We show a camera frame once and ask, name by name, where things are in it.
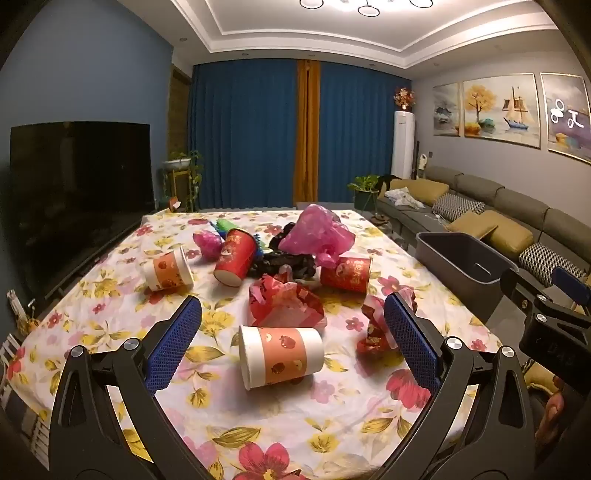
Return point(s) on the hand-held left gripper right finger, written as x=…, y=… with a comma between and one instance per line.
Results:
x=411, y=341

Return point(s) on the floral tablecloth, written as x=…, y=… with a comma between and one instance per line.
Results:
x=115, y=277

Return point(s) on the sailboat and tree painting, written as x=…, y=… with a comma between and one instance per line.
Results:
x=501, y=110

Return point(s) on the white clothes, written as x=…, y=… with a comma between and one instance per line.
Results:
x=406, y=197

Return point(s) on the gold plant stand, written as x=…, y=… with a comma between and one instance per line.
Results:
x=181, y=189

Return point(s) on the artificial flower bouquet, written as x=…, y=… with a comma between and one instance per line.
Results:
x=404, y=98

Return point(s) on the grey plastic bin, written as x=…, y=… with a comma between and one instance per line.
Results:
x=461, y=258

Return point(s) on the red wrapper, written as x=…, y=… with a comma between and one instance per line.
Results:
x=374, y=332

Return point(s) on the brown slippers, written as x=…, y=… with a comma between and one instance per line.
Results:
x=382, y=218

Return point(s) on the brown wooden door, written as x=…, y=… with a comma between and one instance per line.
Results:
x=179, y=110

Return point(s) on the white small appliance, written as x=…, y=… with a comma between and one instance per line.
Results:
x=422, y=167

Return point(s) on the red white small box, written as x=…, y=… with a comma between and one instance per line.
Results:
x=174, y=204

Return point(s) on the potted plant in green pot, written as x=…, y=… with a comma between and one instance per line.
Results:
x=364, y=191

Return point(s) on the small landscape painting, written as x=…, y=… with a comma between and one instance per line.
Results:
x=447, y=110

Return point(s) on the red paper cup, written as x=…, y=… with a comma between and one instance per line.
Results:
x=235, y=256
x=346, y=274

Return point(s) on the blue foam net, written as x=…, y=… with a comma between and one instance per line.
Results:
x=257, y=242

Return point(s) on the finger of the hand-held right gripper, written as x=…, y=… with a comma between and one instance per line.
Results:
x=521, y=288
x=570, y=279

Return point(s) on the grey sectional sofa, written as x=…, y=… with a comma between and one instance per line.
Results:
x=517, y=203

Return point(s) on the black white patterned cushion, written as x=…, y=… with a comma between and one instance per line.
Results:
x=549, y=261
x=455, y=205

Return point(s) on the orange curtain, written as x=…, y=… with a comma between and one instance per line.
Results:
x=307, y=134

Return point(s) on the red plastic bag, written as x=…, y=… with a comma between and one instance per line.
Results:
x=286, y=302

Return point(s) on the black plastic bag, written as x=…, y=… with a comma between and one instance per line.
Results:
x=281, y=263

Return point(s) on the white stick bundle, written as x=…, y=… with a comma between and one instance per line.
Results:
x=14, y=307

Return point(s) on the orange round vase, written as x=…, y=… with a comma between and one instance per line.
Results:
x=30, y=325

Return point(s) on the white folding rack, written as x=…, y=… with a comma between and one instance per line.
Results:
x=18, y=369

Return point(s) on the blue curtain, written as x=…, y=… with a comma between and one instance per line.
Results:
x=240, y=134
x=360, y=134

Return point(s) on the purple abstract painting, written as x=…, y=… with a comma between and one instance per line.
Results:
x=568, y=115

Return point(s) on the white orange paper cup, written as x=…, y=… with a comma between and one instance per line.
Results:
x=281, y=355
x=168, y=272

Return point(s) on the trailing plant in white bowl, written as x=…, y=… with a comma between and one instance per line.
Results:
x=178, y=162

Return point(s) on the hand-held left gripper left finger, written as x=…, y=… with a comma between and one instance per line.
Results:
x=175, y=341

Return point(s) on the green foam net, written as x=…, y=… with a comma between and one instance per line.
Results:
x=221, y=225

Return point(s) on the pink mesh ball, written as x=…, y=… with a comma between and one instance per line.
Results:
x=207, y=242

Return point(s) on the white standing air conditioner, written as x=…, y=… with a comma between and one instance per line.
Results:
x=402, y=143

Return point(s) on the black flat television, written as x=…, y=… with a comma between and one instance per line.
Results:
x=78, y=194

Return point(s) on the person's right hand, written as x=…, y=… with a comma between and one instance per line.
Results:
x=552, y=410

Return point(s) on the pink plastic bag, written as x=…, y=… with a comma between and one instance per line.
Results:
x=314, y=235

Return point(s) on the yellow cushion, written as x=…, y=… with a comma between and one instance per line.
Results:
x=468, y=224
x=418, y=190
x=510, y=233

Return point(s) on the black garment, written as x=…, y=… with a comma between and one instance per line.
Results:
x=388, y=182

